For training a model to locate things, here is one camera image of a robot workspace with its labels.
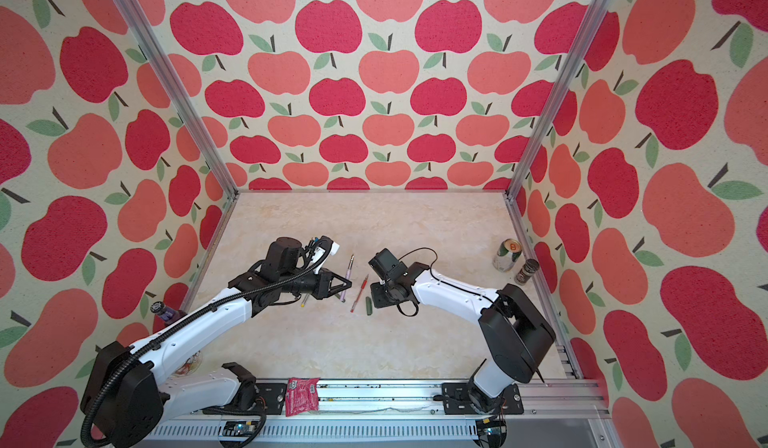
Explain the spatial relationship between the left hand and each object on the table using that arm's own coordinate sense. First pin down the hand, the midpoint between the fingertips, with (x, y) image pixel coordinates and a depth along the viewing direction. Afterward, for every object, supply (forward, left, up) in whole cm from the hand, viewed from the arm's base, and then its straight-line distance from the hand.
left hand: (352, 287), depth 75 cm
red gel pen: (+10, -2, -18) cm, 20 cm away
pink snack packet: (-21, +13, -16) cm, 30 cm away
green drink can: (+14, -47, -8) cm, 49 cm away
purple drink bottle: (-6, +45, -1) cm, 45 cm away
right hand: (+4, -8, -12) cm, 15 cm away
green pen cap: (+3, -4, -18) cm, 19 cm away
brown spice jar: (+9, -52, -10) cm, 53 cm away
